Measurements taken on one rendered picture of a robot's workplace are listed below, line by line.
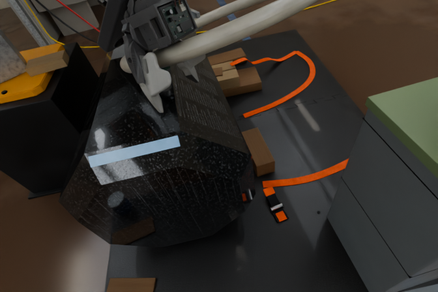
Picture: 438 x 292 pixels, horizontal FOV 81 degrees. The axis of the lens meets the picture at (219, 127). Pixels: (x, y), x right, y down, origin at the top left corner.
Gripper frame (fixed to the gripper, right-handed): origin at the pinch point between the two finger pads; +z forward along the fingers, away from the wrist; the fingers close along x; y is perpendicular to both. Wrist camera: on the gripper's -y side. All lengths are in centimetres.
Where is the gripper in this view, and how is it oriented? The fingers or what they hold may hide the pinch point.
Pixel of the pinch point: (176, 93)
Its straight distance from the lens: 46.3
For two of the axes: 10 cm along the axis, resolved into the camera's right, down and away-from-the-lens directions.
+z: 3.7, 8.2, 4.4
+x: 4.5, -5.7, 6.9
